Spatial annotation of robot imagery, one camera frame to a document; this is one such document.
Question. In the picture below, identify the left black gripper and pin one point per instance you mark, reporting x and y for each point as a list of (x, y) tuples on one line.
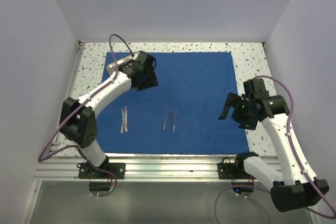
[(153, 81)]

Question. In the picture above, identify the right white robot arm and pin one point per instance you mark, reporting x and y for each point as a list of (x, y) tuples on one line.
[(296, 185)]

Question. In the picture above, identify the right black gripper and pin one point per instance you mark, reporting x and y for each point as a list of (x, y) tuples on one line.
[(234, 100)]

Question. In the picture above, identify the blue surgical cloth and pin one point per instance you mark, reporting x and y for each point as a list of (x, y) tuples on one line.
[(196, 84)]

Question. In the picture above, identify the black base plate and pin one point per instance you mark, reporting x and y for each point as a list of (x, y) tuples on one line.
[(107, 170), (229, 169)]

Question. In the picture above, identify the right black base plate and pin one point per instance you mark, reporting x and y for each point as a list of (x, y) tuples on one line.
[(229, 169)]

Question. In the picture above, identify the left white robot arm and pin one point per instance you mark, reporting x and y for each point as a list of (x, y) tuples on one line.
[(78, 116)]

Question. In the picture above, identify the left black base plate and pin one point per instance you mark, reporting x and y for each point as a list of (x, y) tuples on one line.
[(107, 170)]

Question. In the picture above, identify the steel instrument tray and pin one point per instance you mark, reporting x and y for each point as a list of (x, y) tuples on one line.
[(111, 67)]

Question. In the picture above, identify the aluminium front rail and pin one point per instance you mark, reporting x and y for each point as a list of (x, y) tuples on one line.
[(139, 168)]

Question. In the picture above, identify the steel scalpel handle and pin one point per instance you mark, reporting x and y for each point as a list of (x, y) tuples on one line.
[(122, 123), (125, 114)]

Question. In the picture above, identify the steel tweezers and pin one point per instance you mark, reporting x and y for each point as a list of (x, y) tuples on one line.
[(166, 117), (174, 119)]

